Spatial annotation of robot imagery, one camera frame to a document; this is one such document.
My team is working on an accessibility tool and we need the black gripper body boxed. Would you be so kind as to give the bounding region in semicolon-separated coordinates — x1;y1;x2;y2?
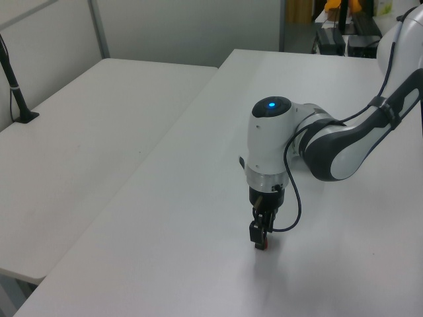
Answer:
247;185;286;219

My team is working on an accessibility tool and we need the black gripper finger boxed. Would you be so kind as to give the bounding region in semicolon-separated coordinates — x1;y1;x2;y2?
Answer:
264;211;277;234
249;210;267;249

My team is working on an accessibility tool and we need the large black power supply box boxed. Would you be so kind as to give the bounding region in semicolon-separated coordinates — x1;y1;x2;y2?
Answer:
315;28;347;56

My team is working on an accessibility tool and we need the small black electronics box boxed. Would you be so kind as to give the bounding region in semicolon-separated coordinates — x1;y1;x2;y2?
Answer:
346;34;381;59

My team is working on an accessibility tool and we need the brown wooden cabinet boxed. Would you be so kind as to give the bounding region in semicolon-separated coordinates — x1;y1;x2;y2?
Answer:
286;0;313;24

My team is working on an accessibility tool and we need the white side table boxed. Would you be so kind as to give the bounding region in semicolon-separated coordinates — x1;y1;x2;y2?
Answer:
0;58;219;287

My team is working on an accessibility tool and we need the orange plastic object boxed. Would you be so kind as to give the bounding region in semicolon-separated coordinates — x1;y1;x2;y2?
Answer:
323;0;363;16

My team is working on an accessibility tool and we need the green and white box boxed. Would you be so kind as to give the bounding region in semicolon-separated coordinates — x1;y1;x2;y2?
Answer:
374;0;396;17

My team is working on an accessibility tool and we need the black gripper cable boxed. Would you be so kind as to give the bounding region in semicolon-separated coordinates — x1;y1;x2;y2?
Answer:
269;9;414;232

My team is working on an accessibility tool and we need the grey partition post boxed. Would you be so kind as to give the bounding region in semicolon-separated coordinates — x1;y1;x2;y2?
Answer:
86;0;110;61

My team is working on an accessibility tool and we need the black camera pole with base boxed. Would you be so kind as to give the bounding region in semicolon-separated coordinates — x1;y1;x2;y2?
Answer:
0;32;40;124

